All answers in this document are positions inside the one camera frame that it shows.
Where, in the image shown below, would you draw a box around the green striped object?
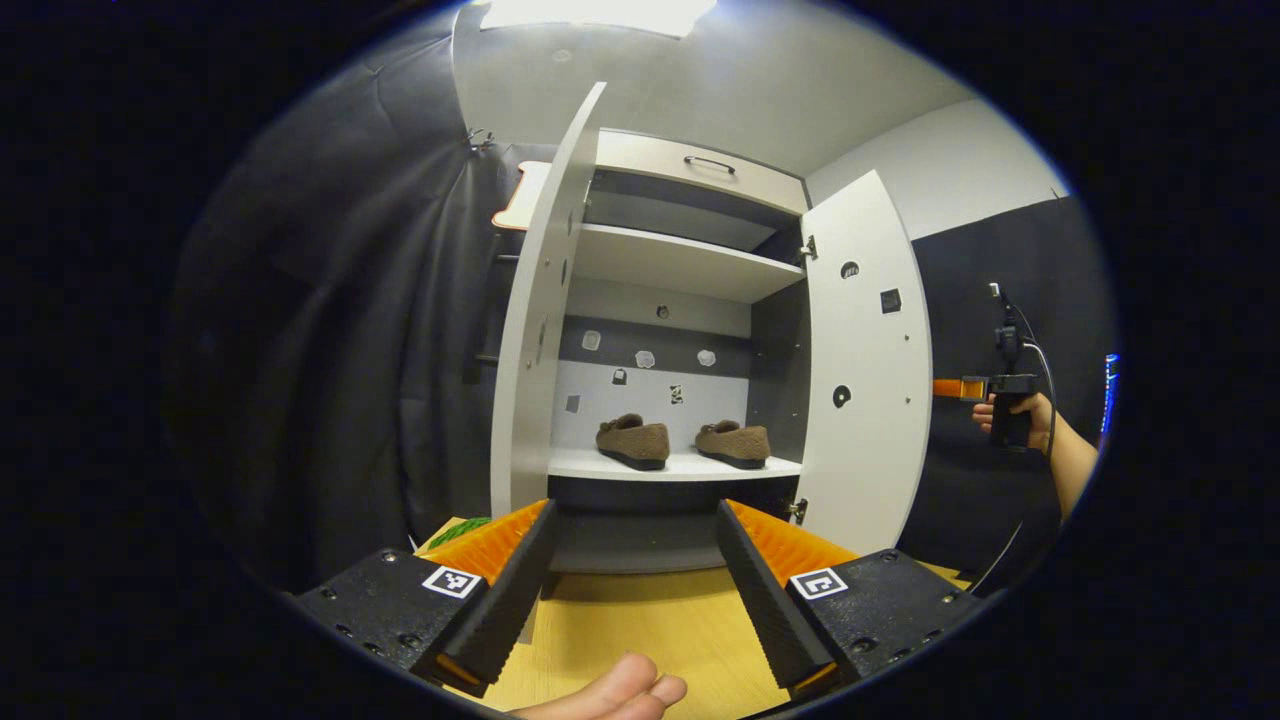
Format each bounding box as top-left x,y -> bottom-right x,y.
428,516 -> 493,549

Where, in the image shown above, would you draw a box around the white cabinet drawer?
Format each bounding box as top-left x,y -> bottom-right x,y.
595,130 -> 809,216

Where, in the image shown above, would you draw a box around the white shoe cabinet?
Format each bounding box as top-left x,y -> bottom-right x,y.
545,128 -> 811,576

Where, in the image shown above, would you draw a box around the brown fuzzy shoe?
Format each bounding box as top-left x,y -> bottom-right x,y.
695,420 -> 772,470
596,413 -> 671,471

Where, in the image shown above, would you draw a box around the white cabinet shelf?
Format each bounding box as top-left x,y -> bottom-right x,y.
575,222 -> 807,304
548,447 -> 803,483

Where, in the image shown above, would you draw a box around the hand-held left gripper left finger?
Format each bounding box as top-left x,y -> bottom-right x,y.
293,498 -> 561,699

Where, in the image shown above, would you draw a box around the white shoe cabinet door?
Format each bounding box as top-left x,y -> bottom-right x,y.
489,82 -> 608,646
795,170 -> 934,558

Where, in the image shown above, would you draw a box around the black backdrop cloth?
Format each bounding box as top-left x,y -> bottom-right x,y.
170,10 -> 1116,591

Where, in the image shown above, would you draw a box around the ceiling light panel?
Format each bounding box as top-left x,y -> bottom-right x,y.
480,0 -> 718,39

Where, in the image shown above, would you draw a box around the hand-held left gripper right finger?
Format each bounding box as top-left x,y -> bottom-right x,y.
716,498 -> 986,699

